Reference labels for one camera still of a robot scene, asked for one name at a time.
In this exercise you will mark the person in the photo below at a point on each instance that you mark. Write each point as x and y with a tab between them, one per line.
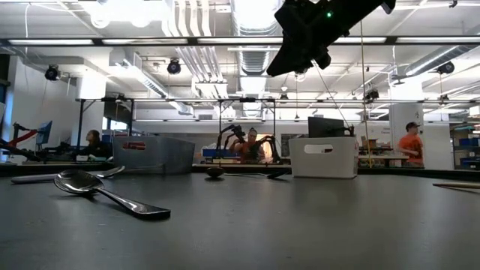
93	148
249	150
411	146

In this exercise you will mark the black background robot arm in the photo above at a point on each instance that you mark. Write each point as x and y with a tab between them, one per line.
272	140
236	130

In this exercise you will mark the black ceiling camera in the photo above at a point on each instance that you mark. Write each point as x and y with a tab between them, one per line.
371	95

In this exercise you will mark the blue-lit monitor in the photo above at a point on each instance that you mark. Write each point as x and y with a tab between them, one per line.
45	132

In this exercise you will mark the white plastic bin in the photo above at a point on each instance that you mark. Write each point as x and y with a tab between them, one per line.
322	165

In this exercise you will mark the wooden background bench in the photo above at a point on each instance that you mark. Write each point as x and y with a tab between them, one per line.
378	159

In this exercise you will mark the black monitor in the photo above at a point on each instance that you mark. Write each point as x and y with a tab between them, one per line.
326	127

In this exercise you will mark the black table mat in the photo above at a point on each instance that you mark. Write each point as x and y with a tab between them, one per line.
240	240

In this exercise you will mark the overhead frame light bar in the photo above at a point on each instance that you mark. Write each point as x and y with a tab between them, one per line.
52	41

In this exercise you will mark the large silver spoon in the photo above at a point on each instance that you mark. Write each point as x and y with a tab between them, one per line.
77	182

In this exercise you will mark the gray translucent bin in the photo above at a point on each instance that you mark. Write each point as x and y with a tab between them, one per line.
168	157

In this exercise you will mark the red background robot arm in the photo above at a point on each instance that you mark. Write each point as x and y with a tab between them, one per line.
24	137

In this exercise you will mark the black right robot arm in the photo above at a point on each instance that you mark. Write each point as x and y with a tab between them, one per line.
356	11

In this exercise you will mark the black spoon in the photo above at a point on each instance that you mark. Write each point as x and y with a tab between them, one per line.
278	174

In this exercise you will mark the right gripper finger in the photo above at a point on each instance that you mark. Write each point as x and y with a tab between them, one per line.
298	64
284	63

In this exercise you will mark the black background workstation frame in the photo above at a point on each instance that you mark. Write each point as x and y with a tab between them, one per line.
220	112

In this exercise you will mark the blue storage bin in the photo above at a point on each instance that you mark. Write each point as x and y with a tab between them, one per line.
210	153

